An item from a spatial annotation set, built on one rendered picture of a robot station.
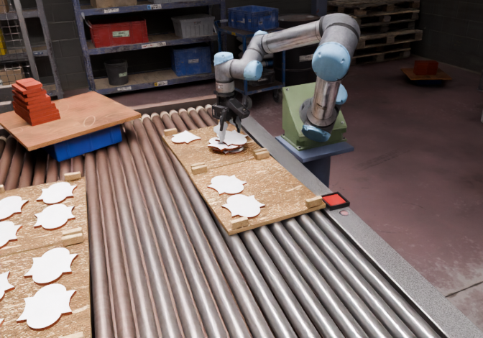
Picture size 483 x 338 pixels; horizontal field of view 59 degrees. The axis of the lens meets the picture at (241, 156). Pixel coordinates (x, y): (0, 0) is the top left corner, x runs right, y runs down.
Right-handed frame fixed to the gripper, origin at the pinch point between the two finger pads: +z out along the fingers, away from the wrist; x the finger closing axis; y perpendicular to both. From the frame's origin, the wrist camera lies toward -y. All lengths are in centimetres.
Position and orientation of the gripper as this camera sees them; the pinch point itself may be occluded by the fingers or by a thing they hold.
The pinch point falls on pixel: (231, 137)
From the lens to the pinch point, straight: 182.4
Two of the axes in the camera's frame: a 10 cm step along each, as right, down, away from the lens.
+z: 0.4, 8.9, 4.5
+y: -7.5, -2.7, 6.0
